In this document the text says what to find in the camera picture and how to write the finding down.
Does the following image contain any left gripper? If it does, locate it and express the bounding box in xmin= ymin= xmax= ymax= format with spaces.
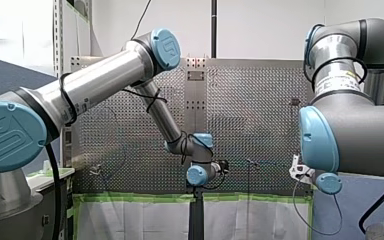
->
xmin=217 ymin=159 xmax=230 ymax=175

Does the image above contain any grey board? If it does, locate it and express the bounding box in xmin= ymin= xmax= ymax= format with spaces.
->
xmin=312 ymin=173 xmax=384 ymax=240

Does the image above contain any black pole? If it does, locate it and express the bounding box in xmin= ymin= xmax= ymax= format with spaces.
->
xmin=210 ymin=0 xmax=218 ymax=59

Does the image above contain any metal shelf rack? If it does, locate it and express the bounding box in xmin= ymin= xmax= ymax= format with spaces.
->
xmin=52 ymin=0 xmax=93 ymax=78

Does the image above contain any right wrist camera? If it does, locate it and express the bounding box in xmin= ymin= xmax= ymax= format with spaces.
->
xmin=288 ymin=153 xmax=315 ymax=185

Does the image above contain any blue cable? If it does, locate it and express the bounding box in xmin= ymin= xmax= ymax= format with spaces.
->
xmin=98 ymin=105 xmax=129 ymax=189

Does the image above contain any thin black cable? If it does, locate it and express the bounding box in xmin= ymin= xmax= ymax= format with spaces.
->
xmin=292 ymin=178 xmax=344 ymax=237

